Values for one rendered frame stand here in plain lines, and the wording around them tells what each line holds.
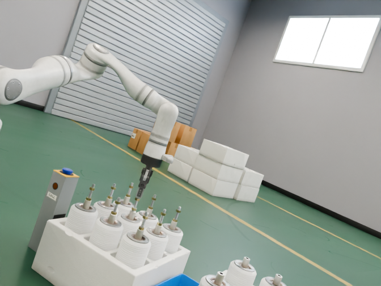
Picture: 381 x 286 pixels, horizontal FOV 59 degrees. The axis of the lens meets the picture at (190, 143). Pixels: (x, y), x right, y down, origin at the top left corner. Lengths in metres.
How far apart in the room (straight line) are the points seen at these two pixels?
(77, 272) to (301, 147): 5.71
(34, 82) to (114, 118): 5.68
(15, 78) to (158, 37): 6.07
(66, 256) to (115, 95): 5.47
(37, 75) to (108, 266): 0.59
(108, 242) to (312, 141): 5.61
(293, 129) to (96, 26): 4.01
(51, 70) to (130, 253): 0.59
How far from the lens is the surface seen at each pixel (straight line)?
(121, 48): 6.54
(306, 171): 6.45
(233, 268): 1.24
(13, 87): 0.92
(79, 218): 1.23
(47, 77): 1.02
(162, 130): 1.20
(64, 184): 1.35
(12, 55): 6.01
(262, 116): 7.22
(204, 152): 3.85
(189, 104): 7.55
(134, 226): 1.26
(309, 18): 7.50
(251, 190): 4.18
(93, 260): 1.16
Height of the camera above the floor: 0.65
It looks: 3 degrees down
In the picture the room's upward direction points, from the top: 20 degrees clockwise
